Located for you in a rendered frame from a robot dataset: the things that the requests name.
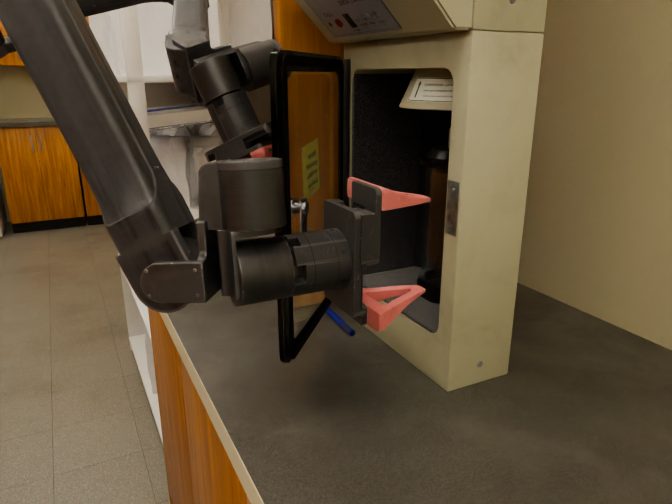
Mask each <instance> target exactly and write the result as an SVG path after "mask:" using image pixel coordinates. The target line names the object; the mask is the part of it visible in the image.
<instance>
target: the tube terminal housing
mask: <svg viewBox="0 0 672 504"><path fill-rule="evenodd" d="M546 8H547V0H473V10H472V24H471V28H469V30H468V31H459V32H449V33H440V34H430V35H421V36H411V37H402V38H392V39H382V40H373V41H363V42H354V43H347V44H344V59H351V77H350V177H352V82H353V76H354V74H414V72H415V70H416V69H449V70H450V72H451V74H452V76H453V99H452V115H451V131H450V147H449V163H448V180H453V181H456V182H460V187H459V202H458V216H457V231H456V237H455V236H453V235H450V234H447V233H445V228H444V244H443V260H442V277H441V293H440V309H439V325H438V330H437V332H436V333H430V332H429V331H427V330H426V329H424V328H423V327H421V326H420V325H418V324H417V323H415V322H414V321H412V320H411V319H409V318H408V317H406V316H405V315H403V314H402V313H400V314H399V315H398V316H397V317H396V318H395V319H394V320H393V321H392V322H391V323H390V324H389V325H388V326H387V327H386V328H385V329H384V330H383V331H378V332H376V331H375V330H374V329H372V328H371V327H370V326H369V325H367V324H365V325H363V326H365V327H366V328H367V329H368V330H370V331H371V332H372V333H374V334H375V335H376V336H377V337H379V338H380V339H381V340H382V341H384V342H385V343H386V344H387V345H389V346H390V347H391V348H393V349H394V350H395V351H396V352H398V353H399V354H400V355H401V356H403V357H404V358H405V359H407V360H408V361H409V362H410V363H412V364H413V365H414V366H415V367H417V368H418V369H419V370H420V371H422V372H423V373H424V374H426V375H427V376H428V377H429V378H431V379H432V380H433V381H434V382H436V383H437V384H438V385H440V386H441V387H442V388H443V389H445V390H446V391H447V392H448V391H452V390H455V389H458V388H462V387H465V386H468V385H472V384H475V383H478V382H482V381H485V380H488V379H491V378H495V377H498V376H501V375H505V374H507V373H508V365H509V355H510V346H511V336H512V327H513V318H514V308H515V299H516V290H517V280H518V271H519V262H520V252H521V243H522V233H523V224H524V215H525V205H526V196H527V187H528V177H529V168H530V158H531V149H532V140H533V130H534V121H535V112H536V102H537V93H538V83H539V74H540V65H541V55H542V46H543V37H544V34H543V33H544V27H545V18H546ZM448 180H447V192H448Z"/></svg>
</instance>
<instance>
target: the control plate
mask: <svg viewBox="0 0 672 504"><path fill-rule="evenodd" d="M304 1H305V2H306V4H307V5H308V6H309V7H310V8H311V10H312V11H313V12H314V13H315V15H316V16H317V17H318V18H319V19H320V21H321V22H322V23H323V24H324V26H325V27H326V28H327V29H328V31H329V32H330V33H331V34H332V35H333V37H334V38H337V37H345V36H353V35H360V34H368V33H376V32H384V31H392V30H399V29H402V28H401V26H400V25H399V23H398V22H397V21H396V19H395V18H394V17H393V15H392V14H391V12H390V11H389V10H388V8H387V7H386V6H385V4H384V3H383V1H382V0H304ZM374 12H377V13H378V14H379V15H380V16H379V18H378V17H376V18H374V17H373V16H374ZM346 13H348V15H349V16H350V17H351V19H352V20H353V21H354V22H355V24H356V25H357V26H358V27H356V28H352V27H351V26H350V25H349V23H348V22H347V21H346V20H345V18H344V17H343V16H342V14H346ZM365 13H366V14H368V15H369V16H370V19H367V20H365V19H364V17H365ZM356 15H358V16H360V18H361V21H360V20H358V21H356V20H355V19H356ZM335 19H339V20H340V21H341V22H342V23H343V27H339V26H337V24H336V23H335ZM328 21H329V22H331V23H332V24H333V27H331V26H330V25H329V24H328Z"/></svg>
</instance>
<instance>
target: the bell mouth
mask: <svg viewBox="0 0 672 504"><path fill-rule="evenodd" d="M452 99H453V76H452V74H451V72H450V70H449V69H416V70H415V72H414V75H413V77H412V79H411V81H410V83H409V85H408V88H407V90H406V92H405V94H404V96H403V98H402V100H401V103H400V105H399V107H401V108H406V109H418V110H440V111H452Z"/></svg>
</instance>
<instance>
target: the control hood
mask: <svg viewBox="0 0 672 504"><path fill-rule="evenodd" d="M295 1H296V2H297V3H298V5H299V6H300V7H301V8H302V9H303V11H304V12H305V13H306V14H307V15H308V17H309V18H310V19H311V20H312V22H313V23H314V24H315V25H316V26H317V28H318V29H319V30H320V31H321V32H322V34H323V35H324V36H325V37H326V38H327V40H328V41H329V42H331V43H337V44H344V43H354V42H363V41H373V40H382V39H392V38H402V37H411V36H421V35H430V34H440V33H449V32H459V31H468V30H469V28H471V24H472V10H473V0H382V1H383V3H384V4H385V6H386V7H387V8H388V10H389V11H390V12H391V14H392V15H393V17H394V18H395V19H396V21H397V22H398V23H399V25H400V26H401V28H402V29H399V30H392V31H384V32H376V33H368V34H360V35H353V36H345V37H337V38H334V37H333V35H332V34H331V33H330V32H329V31H328V29H327V28H326V27H325V26H324V24H323V23H322V22H321V21H320V19H319V18H318V17H317V16H316V15H315V13H314V12H313V11H312V10H311V8H310V7H309V6H308V5H307V4H306V2H305V1H304V0H295Z"/></svg>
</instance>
